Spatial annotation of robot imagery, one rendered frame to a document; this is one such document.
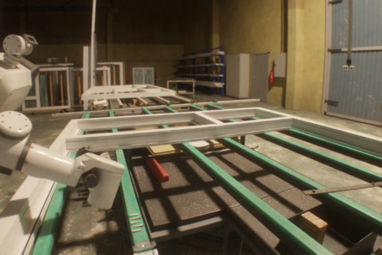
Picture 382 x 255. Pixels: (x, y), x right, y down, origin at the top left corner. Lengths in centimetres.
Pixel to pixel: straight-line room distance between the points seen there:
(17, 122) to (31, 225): 25
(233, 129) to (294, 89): 675
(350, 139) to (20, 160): 136
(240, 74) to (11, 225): 998
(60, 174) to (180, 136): 74
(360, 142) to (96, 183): 119
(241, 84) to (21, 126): 994
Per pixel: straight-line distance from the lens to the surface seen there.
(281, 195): 128
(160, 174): 136
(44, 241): 60
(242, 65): 1026
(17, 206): 62
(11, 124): 55
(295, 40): 803
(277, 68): 880
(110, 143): 111
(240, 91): 1024
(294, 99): 802
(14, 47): 89
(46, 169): 55
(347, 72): 719
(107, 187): 58
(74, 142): 112
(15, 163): 56
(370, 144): 129
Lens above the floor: 123
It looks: 10 degrees down
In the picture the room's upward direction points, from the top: straight up
